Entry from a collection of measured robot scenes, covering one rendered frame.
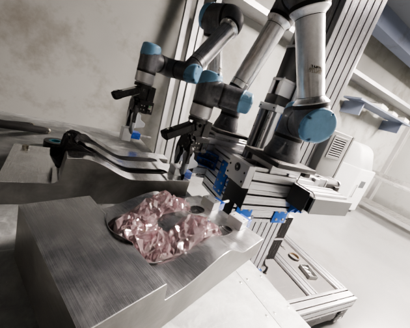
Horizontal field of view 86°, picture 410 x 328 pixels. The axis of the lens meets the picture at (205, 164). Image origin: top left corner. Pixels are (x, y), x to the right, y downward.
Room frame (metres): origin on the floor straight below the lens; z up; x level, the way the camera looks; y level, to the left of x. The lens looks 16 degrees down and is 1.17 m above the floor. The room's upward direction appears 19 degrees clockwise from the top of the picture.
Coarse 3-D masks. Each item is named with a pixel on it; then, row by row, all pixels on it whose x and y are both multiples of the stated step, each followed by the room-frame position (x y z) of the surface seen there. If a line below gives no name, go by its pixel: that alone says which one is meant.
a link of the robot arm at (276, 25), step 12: (276, 0) 0.89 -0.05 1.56; (276, 12) 0.88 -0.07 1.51; (288, 12) 0.87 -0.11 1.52; (276, 24) 0.88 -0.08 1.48; (288, 24) 0.89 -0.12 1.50; (264, 36) 0.88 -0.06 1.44; (276, 36) 0.88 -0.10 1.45; (252, 48) 0.90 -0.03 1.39; (264, 48) 0.88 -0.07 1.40; (252, 60) 0.88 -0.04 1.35; (264, 60) 0.89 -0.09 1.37; (240, 72) 0.88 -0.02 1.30; (252, 72) 0.88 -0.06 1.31; (240, 84) 0.88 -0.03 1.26
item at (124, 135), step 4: (124, 128) 0.89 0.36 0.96; (128, 128) 0.90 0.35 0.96; (120, 132) 0.91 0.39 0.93; (124, 132) 0.89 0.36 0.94; (128, 132) 0.90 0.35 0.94; (136, 132) 0.93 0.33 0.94; (120, 136) 0.90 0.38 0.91; (124, 136) 0.89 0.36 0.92; (128, 136) 0.90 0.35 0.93; (132, 136) 0.91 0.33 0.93; (136, 136) 0.92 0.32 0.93; (140, 136) 0.93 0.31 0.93; (144, 136) 0.96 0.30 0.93; (148, 136) 0.98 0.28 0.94; (124, 140) 0.89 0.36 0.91; (128, 140) 0.90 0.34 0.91
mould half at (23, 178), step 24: (24, 168) 0.51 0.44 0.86; (48, 168) 0.55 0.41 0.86; (72, 168) 0.50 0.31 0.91; (96, 168) 0.54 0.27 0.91; (144, 168) 0.71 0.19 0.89; (168, 168) 0.78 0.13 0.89; (0, 192) 0.42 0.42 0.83; (24, 192) 0.45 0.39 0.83; (48, 192) 0.48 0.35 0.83; (72, 192) 0.51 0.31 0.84; (96, 192) 0.54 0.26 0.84; (120, 192) 0.58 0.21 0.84; (144, 192) 0.63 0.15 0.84
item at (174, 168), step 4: (172, 164) 0.76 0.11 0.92; (176, 164) 0.77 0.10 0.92; (172, 168) 0.75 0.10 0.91; (176, 168) 0.73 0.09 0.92; (180, 168) 0.74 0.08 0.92; (172, 172) 0.74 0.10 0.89; (176, 172) 0.73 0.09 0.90; (188, 172) 0.77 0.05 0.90; (192, 172) 0.80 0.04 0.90; (188, 176) 0.77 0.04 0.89
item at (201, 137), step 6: (198, 120) 0.74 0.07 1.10; (204, 120) 0.75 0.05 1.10; (198, 126) 0.78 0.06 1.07; (204, 126) 0.78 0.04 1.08; (210, 126) 0.79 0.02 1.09; (192, 132) 0.75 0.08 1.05; (198, 132) 0.77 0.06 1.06; (204, 132) 0.78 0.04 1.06; (180, 138) 0.78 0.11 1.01; (186, 138) 0.75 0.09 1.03; (192, 138) 0.74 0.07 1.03; (198, 138) 0.75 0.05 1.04; (204, 138) 0.78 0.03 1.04; (180, 144) 0.77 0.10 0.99; (186, 144) 0.74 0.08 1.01; (198, 144) 0.77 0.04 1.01; (198, 150) 0.77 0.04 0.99; (204, 150) 0.77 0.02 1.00
